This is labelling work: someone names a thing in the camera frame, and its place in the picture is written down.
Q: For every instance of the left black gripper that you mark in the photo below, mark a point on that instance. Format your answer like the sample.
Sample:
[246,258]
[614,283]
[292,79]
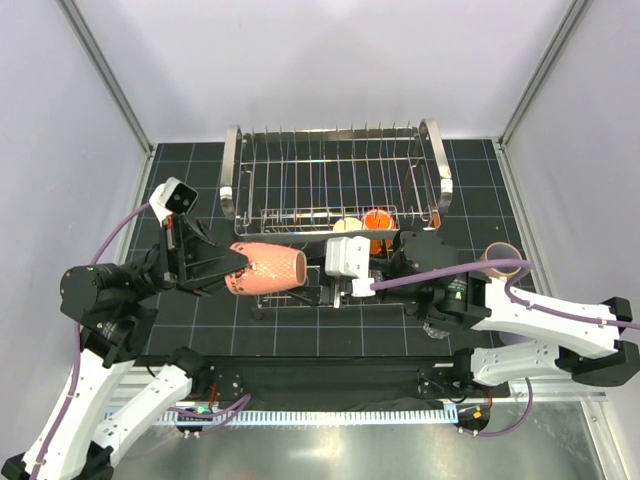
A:
[188,254]

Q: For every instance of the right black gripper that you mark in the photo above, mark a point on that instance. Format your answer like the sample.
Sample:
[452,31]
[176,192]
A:
[332,292]

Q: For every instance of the beige floral mug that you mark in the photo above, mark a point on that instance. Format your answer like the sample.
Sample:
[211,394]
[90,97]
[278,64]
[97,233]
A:
[347,224]

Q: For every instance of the salmon pink patterned cup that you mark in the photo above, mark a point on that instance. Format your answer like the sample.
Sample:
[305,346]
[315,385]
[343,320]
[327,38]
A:
[271,269]

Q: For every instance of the orange mug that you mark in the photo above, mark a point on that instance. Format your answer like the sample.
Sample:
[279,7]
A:
[378,219]

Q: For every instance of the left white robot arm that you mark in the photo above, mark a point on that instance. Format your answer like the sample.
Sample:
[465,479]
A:
[106,303]

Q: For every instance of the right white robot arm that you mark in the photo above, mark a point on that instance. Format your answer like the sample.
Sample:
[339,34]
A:
[418,270]

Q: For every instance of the steel two-tier dish rack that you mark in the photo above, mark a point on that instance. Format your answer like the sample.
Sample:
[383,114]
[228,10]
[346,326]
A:
[290,187]

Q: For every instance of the clear faceted glass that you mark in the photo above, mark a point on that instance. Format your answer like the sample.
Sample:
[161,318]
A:
[434,332]

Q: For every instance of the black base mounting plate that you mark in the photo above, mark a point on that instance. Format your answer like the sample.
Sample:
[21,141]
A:
[347,383]

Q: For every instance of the black grid mat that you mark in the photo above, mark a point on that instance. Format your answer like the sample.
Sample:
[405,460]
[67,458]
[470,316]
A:
[223,325]

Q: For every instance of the lavender plastic cup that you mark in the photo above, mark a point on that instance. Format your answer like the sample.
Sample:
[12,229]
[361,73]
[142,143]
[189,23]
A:
[511,339]

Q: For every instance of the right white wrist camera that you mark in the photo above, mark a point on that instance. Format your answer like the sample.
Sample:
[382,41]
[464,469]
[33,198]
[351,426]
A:
[349,257]

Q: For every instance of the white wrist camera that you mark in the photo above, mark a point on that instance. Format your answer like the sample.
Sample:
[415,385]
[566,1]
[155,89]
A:
[172,197]
[349,257]

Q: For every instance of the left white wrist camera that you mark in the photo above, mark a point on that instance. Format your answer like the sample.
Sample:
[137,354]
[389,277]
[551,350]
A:
[172,197]

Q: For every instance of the white slotted cable duct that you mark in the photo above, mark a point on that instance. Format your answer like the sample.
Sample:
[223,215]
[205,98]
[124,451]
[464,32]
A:
[446,415]

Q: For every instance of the left aluminium frame post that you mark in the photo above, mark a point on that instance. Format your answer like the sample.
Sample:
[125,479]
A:
[87,40]

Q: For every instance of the aluminium frame post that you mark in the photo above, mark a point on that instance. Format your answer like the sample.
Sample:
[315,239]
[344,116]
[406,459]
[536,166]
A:
[87,40]
[560,39]

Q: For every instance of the right aluminium frame post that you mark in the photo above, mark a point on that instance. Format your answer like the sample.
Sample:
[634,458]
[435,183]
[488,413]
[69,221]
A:
[560,39]

